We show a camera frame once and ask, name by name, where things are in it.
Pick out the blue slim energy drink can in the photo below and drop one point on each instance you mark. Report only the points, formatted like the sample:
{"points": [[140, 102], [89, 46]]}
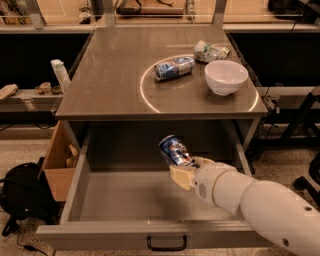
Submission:
{"points": [[174, 68]]}

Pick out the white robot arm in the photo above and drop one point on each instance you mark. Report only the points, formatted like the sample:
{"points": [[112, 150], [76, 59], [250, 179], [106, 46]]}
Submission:
{"points": [[272, 210]]}

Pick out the black backpack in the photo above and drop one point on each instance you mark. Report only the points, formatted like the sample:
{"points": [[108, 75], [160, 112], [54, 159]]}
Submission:
{"points": [[26, 193]]}

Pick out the brown cardboard box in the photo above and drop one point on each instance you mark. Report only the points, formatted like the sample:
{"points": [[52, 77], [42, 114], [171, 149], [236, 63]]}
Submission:
{"points": [[60, 163]]}

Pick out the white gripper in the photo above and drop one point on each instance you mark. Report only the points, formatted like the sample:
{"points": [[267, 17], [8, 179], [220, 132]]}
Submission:
{"points": [[206, 181]]}

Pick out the blue pepsi can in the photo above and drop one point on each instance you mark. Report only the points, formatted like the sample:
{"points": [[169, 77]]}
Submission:
{"points": [[175, 152]]}

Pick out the white ceramic bowl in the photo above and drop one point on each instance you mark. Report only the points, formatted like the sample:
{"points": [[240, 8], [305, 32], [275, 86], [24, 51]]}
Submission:
{"points": [[225, 77]]}

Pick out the white plastic bottle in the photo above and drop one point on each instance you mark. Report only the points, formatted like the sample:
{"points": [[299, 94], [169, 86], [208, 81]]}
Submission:
{"points": [[61, 74]]}

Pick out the black drawer handle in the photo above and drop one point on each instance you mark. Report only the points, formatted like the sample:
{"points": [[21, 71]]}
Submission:
{"points": [[169, 244]]}

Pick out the grey open top drawer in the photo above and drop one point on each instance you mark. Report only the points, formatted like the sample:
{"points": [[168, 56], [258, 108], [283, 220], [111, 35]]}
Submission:
{"points": [[122, 191]]}

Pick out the crumpled green chip bag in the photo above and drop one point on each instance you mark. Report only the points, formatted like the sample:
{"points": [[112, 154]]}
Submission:
{"points": [[209, 52]]}

